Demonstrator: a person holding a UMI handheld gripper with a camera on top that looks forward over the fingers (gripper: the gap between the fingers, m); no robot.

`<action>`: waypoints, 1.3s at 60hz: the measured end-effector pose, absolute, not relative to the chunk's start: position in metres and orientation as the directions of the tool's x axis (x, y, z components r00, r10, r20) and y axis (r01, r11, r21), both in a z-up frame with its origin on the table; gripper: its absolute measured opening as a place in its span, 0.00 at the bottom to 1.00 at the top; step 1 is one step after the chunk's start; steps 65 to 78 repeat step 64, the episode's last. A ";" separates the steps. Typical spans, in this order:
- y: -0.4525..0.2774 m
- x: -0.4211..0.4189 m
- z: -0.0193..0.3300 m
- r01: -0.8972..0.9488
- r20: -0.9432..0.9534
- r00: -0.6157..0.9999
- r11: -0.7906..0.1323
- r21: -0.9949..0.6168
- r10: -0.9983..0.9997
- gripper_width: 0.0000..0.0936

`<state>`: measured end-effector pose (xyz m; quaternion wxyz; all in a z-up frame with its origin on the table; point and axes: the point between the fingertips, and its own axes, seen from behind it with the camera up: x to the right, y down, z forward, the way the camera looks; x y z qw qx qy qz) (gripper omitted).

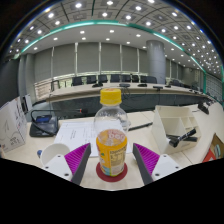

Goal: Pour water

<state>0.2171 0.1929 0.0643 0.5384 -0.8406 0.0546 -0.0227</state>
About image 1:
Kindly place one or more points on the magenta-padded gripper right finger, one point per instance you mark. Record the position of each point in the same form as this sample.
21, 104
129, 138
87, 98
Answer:
163, 165

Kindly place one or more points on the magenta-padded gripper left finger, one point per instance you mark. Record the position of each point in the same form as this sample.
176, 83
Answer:
58, 165

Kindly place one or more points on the yellow-capped orange juice bottle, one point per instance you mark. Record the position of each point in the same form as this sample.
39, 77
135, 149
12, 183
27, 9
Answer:
111, 153

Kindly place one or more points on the black marker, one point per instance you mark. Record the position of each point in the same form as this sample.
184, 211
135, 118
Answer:
181, 136

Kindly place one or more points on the white printed paper sheet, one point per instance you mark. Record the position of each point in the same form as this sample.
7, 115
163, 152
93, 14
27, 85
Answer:
76, 135

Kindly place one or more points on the white desk organizer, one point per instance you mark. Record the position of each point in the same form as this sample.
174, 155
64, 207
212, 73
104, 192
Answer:
166, 125

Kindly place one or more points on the black pen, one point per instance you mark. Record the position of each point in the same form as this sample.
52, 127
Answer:
140, 126

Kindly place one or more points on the red and brown cardboard box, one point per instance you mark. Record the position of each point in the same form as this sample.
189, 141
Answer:
216, 150

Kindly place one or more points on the white cardboard box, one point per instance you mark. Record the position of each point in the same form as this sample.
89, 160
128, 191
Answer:
11, 125

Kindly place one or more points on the row of black office chairs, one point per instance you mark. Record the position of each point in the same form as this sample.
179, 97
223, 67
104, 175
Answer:
103, 79

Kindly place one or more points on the group of ceiling lights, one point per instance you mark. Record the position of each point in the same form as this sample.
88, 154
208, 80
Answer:
110, 3

